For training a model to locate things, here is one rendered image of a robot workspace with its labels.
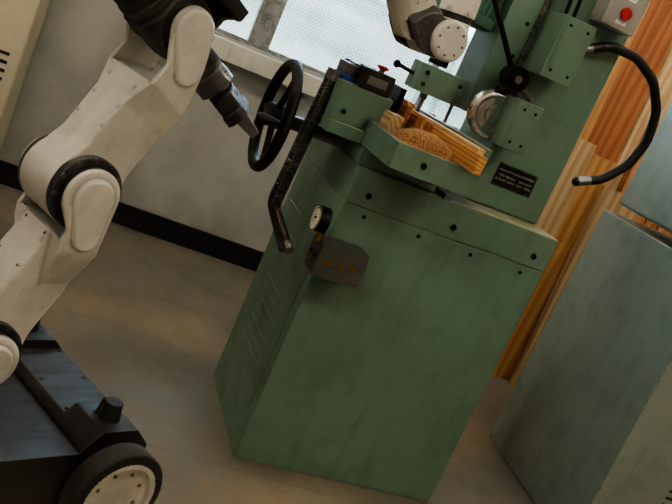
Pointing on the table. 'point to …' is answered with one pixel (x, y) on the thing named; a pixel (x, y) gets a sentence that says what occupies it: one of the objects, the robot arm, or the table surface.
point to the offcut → (391, 121)
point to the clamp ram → (397, 97)
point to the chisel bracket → (435, 82)
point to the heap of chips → (424, 141)
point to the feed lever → (515, 77)
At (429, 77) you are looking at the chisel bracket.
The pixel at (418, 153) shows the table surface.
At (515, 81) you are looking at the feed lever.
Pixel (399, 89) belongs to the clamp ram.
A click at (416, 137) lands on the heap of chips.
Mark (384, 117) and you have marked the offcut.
